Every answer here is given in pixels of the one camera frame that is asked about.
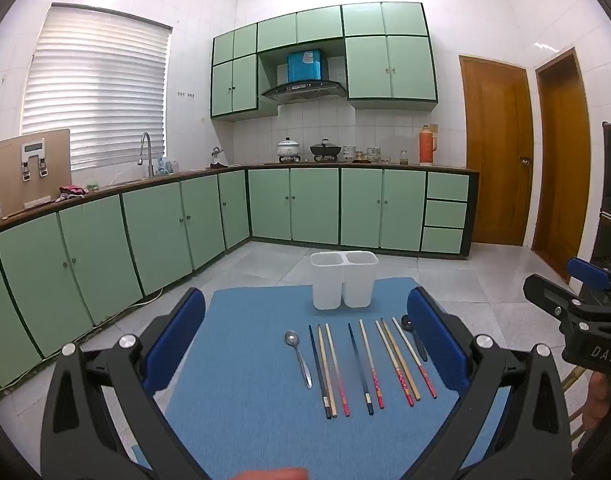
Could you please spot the beige chopstick red patterned end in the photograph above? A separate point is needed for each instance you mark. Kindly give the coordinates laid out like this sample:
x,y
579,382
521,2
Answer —
x,y
338,370
372,365

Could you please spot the patterned jars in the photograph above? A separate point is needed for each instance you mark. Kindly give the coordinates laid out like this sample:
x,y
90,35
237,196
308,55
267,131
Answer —
x,y
373,154

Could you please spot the blue hood chimney cover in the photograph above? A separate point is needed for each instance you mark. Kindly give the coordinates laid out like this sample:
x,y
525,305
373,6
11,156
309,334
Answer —
x,y
308,66

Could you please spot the metal spoon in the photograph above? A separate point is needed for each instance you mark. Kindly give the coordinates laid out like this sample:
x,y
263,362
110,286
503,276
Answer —
x,y
292,338

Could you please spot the black range hood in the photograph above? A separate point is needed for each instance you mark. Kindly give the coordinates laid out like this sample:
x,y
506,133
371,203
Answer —
x,y
305,91

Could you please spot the green wall cabinets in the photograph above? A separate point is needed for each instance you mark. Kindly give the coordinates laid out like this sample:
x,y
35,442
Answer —
x,y
410,67

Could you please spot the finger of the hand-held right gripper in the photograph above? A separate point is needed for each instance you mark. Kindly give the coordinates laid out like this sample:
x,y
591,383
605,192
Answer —
x,y
548,295
590,272

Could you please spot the white window blind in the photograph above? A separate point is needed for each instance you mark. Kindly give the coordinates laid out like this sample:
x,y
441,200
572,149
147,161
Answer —
x,y
95,85

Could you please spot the orange thermos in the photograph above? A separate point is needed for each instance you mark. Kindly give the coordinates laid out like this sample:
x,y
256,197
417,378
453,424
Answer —
x,y
426,147

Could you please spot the light wooden chopstick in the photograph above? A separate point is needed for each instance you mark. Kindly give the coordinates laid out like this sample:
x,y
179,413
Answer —
x,y
327,370
401,360

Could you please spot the person's right hand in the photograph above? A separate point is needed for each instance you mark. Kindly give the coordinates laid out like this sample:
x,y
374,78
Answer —
x,y
598,400

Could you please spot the black spoon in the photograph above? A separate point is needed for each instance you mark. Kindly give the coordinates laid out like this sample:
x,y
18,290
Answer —
x,y
408,324

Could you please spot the dark cloth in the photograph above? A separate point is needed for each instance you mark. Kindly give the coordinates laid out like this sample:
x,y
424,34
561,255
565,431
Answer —
x,y
218,164

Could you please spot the wooden door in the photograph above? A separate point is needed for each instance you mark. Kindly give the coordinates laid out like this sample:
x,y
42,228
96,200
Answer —
x,y
495,160
560,170

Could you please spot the person's left hand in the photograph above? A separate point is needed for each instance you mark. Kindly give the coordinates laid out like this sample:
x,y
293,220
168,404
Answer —
x,y
270,476

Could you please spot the wooden chair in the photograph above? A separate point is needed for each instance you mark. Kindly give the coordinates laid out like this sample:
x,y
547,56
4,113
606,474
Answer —
x,y
573,377

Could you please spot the small chrome tap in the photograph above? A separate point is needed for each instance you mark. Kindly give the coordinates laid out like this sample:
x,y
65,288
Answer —
x,y
216,153

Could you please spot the red cloth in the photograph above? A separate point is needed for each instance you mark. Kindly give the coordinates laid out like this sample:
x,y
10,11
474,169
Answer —
x,y
72,191

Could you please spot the green base cabinets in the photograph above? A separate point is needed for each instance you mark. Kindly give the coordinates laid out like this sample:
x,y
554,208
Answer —
x,y
310,210

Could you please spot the black wok with lid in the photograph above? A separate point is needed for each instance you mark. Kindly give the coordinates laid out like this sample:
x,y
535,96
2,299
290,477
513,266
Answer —
x,y
326,150

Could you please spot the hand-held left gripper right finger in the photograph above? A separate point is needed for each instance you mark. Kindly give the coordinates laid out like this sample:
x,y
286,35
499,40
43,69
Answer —
x,y
430,335

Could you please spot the chrome kitchen faucet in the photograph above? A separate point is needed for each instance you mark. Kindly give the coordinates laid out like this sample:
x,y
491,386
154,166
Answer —
x,y
150,165

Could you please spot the blue table mat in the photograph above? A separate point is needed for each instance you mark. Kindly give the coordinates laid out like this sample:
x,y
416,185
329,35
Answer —
x,y
245,385

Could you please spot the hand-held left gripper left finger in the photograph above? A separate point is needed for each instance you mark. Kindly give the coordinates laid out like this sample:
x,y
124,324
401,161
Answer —
x,y
178,340

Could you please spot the blue plastic bottle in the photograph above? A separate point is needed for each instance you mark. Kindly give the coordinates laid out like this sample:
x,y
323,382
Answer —
x,y
162,166

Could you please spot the small glass jar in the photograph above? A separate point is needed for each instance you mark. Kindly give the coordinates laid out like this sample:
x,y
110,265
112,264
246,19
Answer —
x,y
403,157

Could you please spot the white lidded pot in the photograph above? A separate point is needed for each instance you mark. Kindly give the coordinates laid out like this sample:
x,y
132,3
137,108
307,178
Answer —
x,y
289,150

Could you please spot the white two-compartment utensil holder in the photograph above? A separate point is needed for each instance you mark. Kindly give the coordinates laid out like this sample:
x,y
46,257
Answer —
x,y
330,285

